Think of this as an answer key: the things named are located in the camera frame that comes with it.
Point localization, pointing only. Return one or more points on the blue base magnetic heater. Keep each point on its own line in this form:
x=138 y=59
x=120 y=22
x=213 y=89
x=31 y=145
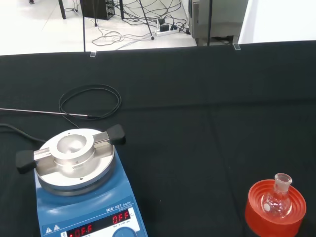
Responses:
x=86 y=202

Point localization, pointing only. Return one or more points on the grey metal cabinet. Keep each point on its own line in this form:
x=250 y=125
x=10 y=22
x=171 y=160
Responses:
x=219 y=17

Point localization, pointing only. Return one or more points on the black tripod leg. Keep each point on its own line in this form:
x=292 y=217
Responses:
x=147 y=22

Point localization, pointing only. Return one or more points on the clear cloth clip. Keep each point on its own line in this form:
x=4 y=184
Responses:
x=92 y=54
x=236 y=47

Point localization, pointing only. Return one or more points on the black tripod pole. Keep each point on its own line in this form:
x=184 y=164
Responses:
x=209 y=22
x=84 y=29

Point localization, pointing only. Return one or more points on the white power strip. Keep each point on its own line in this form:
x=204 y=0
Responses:
x=168 y=31

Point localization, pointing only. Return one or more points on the black computer tower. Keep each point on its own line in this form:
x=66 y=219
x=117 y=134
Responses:
x=98 y=8

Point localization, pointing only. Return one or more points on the black bench cloth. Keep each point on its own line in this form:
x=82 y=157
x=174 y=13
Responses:
x=185 y=123

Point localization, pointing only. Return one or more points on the thin steel temperature probe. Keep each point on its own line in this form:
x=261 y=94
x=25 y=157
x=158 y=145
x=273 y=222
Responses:
x=37 y=111

